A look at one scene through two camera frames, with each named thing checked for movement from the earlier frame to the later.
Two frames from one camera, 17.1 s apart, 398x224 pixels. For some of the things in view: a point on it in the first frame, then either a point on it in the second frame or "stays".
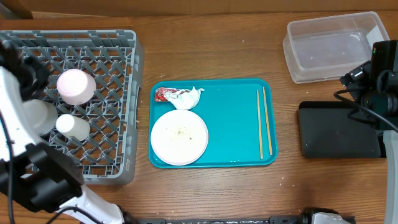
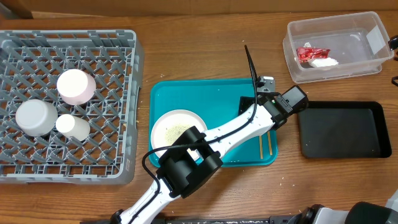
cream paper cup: (73, 126) stays
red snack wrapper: (160, 93) to (306, 54)
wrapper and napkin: (184, 99) to (321, 62)
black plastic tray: (327, 131) stays
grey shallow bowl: (41, 115) stays
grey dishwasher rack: (94, 77) stays
